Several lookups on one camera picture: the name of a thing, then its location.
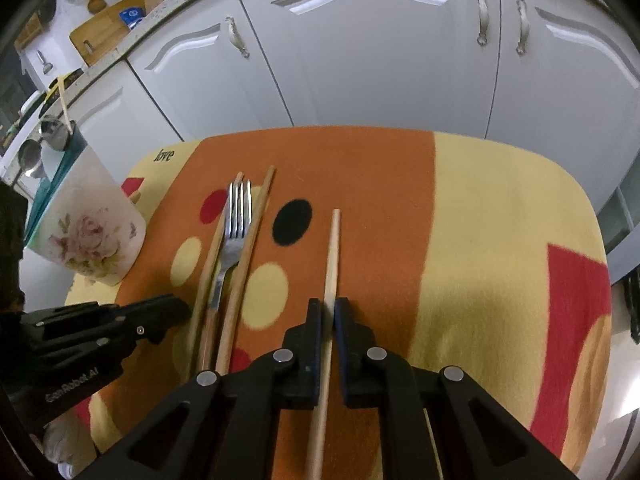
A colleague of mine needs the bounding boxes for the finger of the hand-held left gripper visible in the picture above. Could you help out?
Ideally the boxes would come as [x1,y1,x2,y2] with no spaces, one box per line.
[114,294,193,346]

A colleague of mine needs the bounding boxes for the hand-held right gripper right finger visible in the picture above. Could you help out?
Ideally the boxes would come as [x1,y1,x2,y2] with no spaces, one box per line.
[334,297,583,480]

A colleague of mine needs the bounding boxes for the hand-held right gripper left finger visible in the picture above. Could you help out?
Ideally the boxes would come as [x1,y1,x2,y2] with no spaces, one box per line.
[95,298,322,480]

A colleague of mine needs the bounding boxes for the light bamboo chopstick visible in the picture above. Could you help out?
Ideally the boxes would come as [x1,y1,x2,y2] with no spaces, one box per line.
[304,209,342,480]
[56,75,77,136]

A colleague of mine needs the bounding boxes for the floral plastic cup blue rim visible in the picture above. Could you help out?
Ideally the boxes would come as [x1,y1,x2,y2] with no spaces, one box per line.
[24,120,147,287]

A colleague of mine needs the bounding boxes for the metal spoon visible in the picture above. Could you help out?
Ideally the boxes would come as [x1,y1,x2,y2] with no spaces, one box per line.
[39,115,72,152]
[19,139,45,178]

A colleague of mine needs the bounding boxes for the person's left hand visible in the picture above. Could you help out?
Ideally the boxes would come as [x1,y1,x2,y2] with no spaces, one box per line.
[42,400,101,478]

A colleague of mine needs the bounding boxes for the brown wooden chopstick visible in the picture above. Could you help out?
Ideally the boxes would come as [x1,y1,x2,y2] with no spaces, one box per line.
[192,171,244,373]
[215,165,277,376]

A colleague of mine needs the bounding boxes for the orange yellow red blanket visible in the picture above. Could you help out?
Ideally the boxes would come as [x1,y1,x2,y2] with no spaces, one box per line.
[65,125,613,480]

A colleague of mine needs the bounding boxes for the white cabinet door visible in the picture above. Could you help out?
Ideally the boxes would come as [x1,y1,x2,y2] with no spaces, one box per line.
[232,0,506,140]
[125,0,296,142]
[495,0,640,213]
[65,57,187,186]

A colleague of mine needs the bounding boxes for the yellow black casserole pot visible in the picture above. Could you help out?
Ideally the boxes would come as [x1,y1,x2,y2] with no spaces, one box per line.
[39,69,85,116]

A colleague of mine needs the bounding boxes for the wooden cutting board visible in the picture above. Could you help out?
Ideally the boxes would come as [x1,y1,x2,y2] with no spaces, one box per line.
[69,0,147,67]

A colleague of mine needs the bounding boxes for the glass pane door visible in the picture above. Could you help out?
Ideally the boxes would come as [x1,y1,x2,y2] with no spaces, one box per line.
[597,150,640,261]

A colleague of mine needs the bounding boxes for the metal fork wooden handle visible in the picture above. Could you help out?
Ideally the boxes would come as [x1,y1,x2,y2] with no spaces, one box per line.
[206,180,252,368]

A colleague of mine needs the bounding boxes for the silver cabinet handle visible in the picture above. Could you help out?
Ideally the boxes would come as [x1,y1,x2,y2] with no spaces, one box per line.
[225,16,250,59]
[516,0,530,56]
[475,0,490,46]

